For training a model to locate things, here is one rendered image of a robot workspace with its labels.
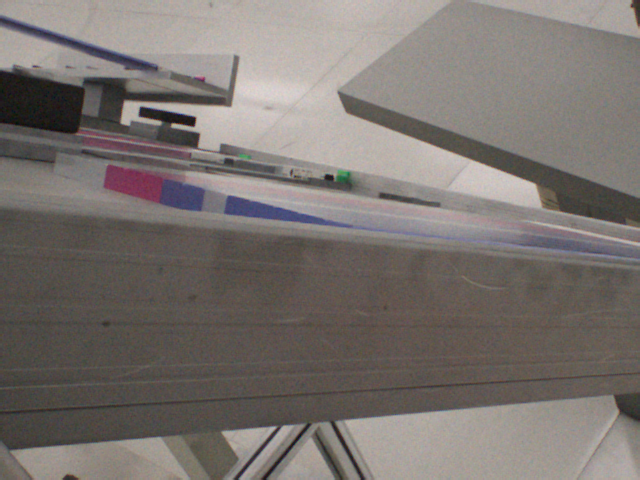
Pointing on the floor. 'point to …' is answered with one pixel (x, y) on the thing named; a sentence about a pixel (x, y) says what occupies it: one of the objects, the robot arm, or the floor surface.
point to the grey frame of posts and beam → (337, 440)
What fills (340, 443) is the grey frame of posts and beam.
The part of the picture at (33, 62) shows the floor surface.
